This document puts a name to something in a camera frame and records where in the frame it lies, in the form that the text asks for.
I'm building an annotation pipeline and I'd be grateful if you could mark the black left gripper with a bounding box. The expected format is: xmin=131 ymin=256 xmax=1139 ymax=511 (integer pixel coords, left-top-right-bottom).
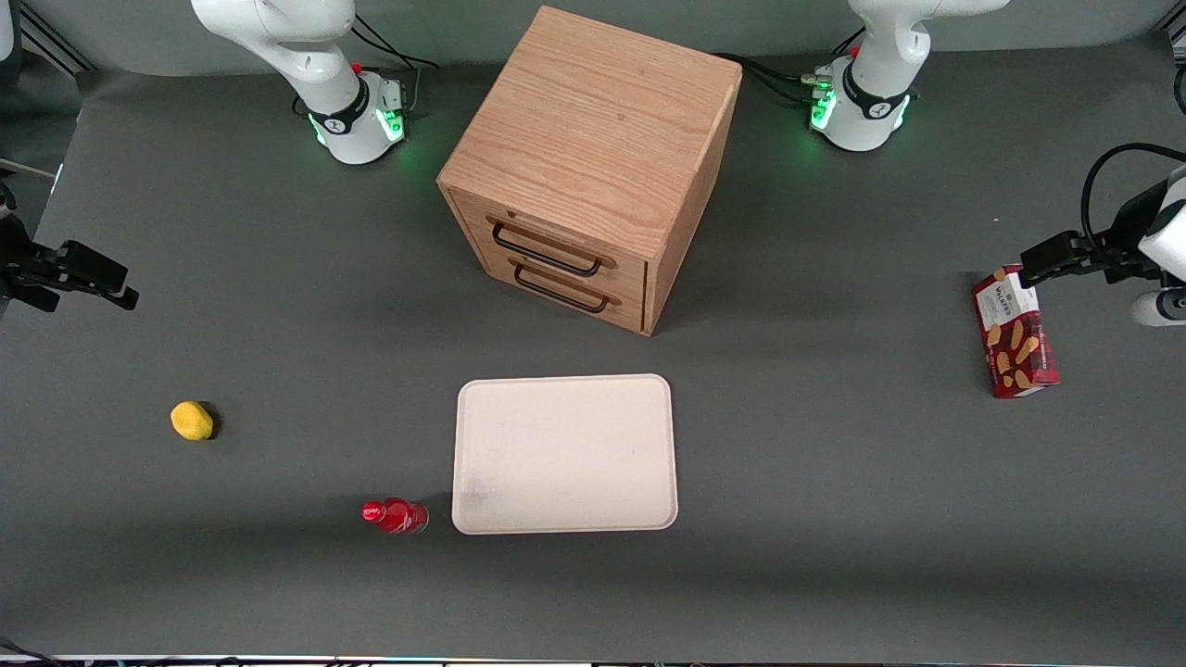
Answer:
xmin=1018 ymin=180 xmax=1171 ymax=290

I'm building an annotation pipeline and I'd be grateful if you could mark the black right arm base cable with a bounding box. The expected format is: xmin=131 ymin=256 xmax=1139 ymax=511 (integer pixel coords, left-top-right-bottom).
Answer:
xmin=347 ymin=16 xmax=442 ymax=75

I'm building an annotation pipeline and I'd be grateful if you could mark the yellow lemon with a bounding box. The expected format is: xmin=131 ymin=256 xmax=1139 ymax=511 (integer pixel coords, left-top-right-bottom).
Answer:
xmin=170 ymin=400 xmax=217 ymax=442

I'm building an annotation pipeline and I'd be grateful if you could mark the black left arm base cable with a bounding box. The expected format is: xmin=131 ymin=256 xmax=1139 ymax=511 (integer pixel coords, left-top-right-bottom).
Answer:
xmin=712 ymin=52 xmax=832 ymax=106

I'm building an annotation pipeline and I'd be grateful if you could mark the dark grey table mat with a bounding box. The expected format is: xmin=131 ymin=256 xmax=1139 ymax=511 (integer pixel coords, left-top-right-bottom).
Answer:
xmin=0 ymin=35 xmax=1186 ymax=661

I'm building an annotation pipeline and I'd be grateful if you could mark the cream plastic tray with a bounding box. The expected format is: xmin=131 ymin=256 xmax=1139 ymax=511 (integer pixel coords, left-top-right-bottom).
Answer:
xmin=451 ymin=373 xmax=679 ymax=536

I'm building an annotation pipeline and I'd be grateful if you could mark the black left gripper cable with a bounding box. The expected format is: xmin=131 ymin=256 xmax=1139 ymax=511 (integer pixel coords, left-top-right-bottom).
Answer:
xmin=1080 ymin=143 xmax=1186 ymax=265

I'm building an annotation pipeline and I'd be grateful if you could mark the black arm base cable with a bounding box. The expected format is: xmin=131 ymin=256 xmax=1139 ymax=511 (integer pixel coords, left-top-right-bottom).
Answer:
xmin=347 ymin=16 xmax=442 ymax=75
xmin=712 ymin=52 xmax=832 ymax=106

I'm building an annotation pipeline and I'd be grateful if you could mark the aluminium frame rail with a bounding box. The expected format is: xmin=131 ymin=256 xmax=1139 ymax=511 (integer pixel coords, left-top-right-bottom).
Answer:
xmin=17 ymin=4 xmax=97 ymax=77

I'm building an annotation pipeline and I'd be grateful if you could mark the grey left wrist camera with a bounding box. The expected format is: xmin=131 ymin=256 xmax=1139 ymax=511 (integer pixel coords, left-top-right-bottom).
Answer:
xmin=1129 ymin=288 xmax=1186 ymax=328

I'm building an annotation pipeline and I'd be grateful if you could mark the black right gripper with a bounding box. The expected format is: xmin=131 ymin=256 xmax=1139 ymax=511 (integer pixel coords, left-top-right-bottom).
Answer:
xmin=0 ymin=183 xmax=141 ymax=313

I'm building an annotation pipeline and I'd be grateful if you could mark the wooden drawer with black handle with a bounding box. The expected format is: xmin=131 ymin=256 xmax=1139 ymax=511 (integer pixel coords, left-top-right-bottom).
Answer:
xmin=474 ymin=248 xmax=648 ymax=334
xmin=452 ymin=191 xmax=649 ymax=290

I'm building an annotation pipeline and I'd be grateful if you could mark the wooden drawer cabinet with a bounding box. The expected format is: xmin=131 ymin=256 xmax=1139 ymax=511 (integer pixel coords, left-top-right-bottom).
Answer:
xmin=436 ymin=5 xmax=744 ymax=337

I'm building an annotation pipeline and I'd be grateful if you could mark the red coke bottle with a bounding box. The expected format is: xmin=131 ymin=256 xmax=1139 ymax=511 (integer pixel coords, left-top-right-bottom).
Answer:
xmin=361 ymin=497 xmax=431 ymax=536

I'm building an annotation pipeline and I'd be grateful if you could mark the red tartan shortbread box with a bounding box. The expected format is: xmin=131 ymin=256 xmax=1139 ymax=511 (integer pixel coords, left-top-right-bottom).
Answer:
xmin=971 ymin=264 xmax=1061 ymax=400

